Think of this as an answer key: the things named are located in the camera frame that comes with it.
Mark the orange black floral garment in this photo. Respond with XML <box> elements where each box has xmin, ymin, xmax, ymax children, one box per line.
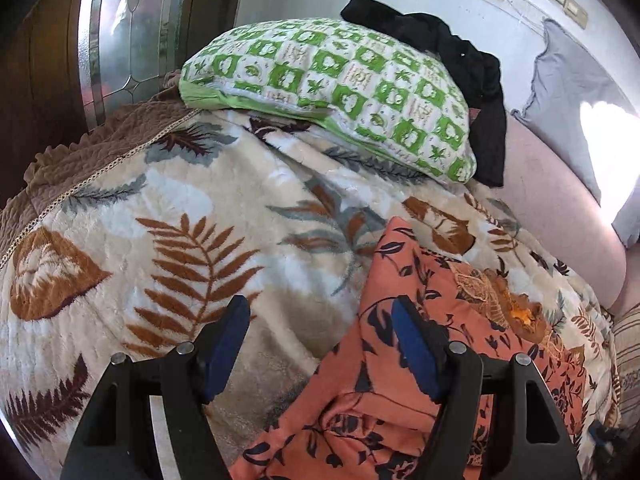
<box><xmin>231</xmin><ymin>218</ymin><xmax>586</xmax><ymax>479</ymax></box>

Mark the striped beige pillow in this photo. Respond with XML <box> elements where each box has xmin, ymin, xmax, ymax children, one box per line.
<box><xmin>614</xmin><ymin>306</ymin><xmax>640</xmax><ymax>427</ymax></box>

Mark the cream leaf print blanket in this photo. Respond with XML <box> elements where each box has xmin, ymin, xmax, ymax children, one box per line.
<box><xmin>1</xmin><ymin>110</ymin><xmax>620</xmax><ymax>479</ymax></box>

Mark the pink quilted headboard cushion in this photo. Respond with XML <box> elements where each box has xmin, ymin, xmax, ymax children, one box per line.
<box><xmin>492</xmin><ymin>117</ymin><xmax>639</xmax><ymax>316</ymax></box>

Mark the brown quilted bedspread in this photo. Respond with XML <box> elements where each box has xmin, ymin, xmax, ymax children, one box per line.
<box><xmin>1</xmin><ymin>70</ymin><xmax>189</xmax><ymax>252</ymax></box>

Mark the grey blue pillow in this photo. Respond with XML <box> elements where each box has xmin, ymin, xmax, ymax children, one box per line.
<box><xmin>512</xmin><ymin>18</ymin><xmax>639</xmax><ymax>247</ymax></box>

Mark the green white patterned pillow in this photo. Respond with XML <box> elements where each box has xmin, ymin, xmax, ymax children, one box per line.
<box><xmin>179</xmin><ymin>18</ymin><xmax>477</xmax><ymax>184</ymax></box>

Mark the stained glass door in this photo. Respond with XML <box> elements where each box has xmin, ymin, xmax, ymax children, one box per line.
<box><xmin>77</xmin><ymin>0</ymin><xmax>183</xmax><ymax>129</ymax></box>

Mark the gold wall switch plate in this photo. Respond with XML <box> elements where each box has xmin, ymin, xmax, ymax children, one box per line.
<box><xmin>551</xmin><ymin>0</ymin><xmax>588</xmax><ymax>29</ymax></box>

